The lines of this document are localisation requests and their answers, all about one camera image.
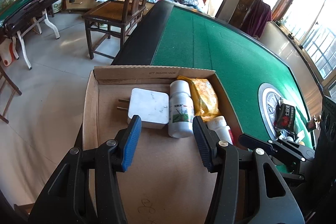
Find black red cigarette pack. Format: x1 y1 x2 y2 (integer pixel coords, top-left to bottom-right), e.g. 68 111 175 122
274 103 295 133

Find green mahjong table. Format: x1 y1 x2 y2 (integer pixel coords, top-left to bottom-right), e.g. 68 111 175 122
113 1 316 160
1 0 60 69

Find round silver table centre panel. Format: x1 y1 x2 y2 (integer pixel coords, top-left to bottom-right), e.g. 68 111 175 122
258 83 307 143

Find white bottle red label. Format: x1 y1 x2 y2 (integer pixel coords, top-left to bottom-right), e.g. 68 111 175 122
207 116 234 145

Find brown cardboard box tray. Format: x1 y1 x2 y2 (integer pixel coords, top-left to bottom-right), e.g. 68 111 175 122
83 65 242 223

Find yellow snack packet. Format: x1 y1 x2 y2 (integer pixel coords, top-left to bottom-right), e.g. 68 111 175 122
177 76 221 122

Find white bottle green label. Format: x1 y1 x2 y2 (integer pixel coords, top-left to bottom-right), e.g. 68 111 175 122
168 80 194 139

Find white power adapter plug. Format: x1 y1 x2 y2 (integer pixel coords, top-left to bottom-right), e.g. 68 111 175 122
117 88 169 130

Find wooden folding chair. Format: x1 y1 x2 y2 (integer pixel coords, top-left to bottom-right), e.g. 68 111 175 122
0 66 22 124

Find purple cloth on chair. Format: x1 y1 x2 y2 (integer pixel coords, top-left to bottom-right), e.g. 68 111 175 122
240 1 272 39

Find wooden chair with purple cloth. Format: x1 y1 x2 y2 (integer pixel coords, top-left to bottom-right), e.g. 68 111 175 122
215 0 263 30

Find white orange plastic container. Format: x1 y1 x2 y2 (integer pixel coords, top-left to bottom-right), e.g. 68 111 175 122
0 37 19 67

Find dark wooden chair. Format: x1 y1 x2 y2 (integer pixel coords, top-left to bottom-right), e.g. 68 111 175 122
83 0 147 60

